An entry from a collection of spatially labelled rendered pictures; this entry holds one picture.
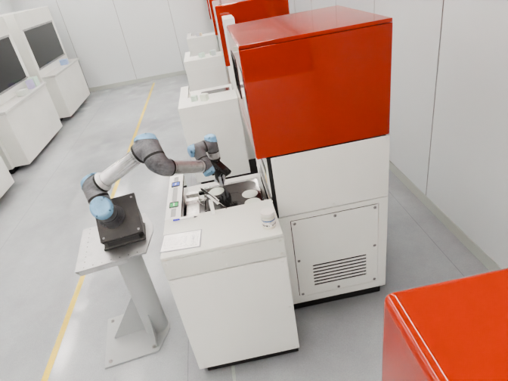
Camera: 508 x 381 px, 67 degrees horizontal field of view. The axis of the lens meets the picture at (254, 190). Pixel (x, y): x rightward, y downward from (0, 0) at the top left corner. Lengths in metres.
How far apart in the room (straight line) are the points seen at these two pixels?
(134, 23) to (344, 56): 8.42
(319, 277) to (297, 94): 1.26
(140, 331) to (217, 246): 1.28
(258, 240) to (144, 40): 8.60
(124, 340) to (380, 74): 2.38
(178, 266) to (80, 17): 8.82
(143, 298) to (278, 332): 0.92
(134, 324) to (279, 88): 1.93
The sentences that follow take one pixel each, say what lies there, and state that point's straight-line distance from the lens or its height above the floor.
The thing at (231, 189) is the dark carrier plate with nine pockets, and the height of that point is 0.90.
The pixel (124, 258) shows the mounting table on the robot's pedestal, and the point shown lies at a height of 0.82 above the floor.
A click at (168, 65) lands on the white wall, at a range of 10.21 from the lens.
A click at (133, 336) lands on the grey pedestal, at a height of 0.01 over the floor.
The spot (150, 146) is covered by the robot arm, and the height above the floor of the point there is 1.41.
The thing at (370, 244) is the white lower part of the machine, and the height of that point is 0.47.
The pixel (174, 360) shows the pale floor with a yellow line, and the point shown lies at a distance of 2.80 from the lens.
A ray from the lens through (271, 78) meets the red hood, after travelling 1.95.
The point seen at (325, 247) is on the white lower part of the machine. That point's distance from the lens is 2.51.
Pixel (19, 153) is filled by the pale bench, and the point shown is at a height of 0.27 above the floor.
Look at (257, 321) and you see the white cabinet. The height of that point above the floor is 0.39.
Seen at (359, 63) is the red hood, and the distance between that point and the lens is 2.06.
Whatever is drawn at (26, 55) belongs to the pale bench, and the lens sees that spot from 8.38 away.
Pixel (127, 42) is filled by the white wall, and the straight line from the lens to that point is 10.23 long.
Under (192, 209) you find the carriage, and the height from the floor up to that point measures 0.88.
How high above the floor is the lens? 2.14
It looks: 30 degrees down
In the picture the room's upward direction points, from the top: 10 degrees counter-clockwise
